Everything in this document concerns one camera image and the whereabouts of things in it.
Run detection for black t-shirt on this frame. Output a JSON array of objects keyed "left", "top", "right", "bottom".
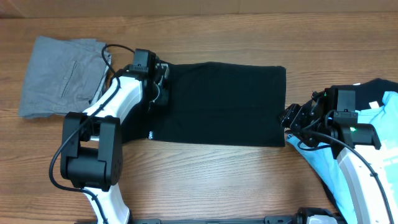
[{"left": 121, "top": 62, "right": 286, "bottom": 147}]

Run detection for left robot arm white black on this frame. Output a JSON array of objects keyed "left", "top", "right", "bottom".
[{"left": 49, "top": 49, "right": 170, "bottom": 223}]

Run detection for black garment under pile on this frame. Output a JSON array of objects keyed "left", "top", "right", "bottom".
[{"left": 298, "top": 78, "right": 397, "bottom": 223}]

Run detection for light blue garment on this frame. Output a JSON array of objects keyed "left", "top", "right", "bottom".
[{"left": 285, "top": 91, "right": 398, "bottom": 224}]

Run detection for folded grey shorts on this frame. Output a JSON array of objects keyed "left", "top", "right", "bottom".
[{"left": 19, "top": 36, "right": 108, "bottom": 119}]

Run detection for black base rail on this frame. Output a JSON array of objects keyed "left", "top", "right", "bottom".
[{"left": 127, "top": 215, "right": 297, "bottom": 224}]

